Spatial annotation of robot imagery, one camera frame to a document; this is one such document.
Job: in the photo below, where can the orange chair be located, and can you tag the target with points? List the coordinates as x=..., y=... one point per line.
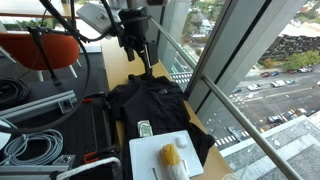
x=50, y=50

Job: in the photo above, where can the grey metal handrail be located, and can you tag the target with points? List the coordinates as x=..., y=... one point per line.
x=233, y=110

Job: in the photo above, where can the black zip jacket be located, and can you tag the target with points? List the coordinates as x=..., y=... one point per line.
x=150, y=103

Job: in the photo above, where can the black tripod stand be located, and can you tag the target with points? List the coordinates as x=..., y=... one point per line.
x=43, y=53

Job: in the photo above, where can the grey window frame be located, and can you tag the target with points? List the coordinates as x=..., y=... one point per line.
x=230, y=43

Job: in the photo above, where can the small aluminium bracket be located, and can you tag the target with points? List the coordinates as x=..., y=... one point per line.
x=64, y=160

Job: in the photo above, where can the white cutting board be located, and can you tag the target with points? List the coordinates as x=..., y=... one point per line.
x=146, y=156

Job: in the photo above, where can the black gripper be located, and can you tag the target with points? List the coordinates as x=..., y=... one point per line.
x=133, y=28

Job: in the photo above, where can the small white rounded object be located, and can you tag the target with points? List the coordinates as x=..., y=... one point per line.
x=181, y=142

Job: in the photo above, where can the grey camera box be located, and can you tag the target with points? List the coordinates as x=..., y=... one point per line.
x=95, y=16

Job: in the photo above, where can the black perforated breadboard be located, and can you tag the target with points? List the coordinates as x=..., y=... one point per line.
x=80, y=133

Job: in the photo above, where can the aluminium extrusion bar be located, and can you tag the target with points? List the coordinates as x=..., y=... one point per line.
x=36, y=105
x=26, y=170

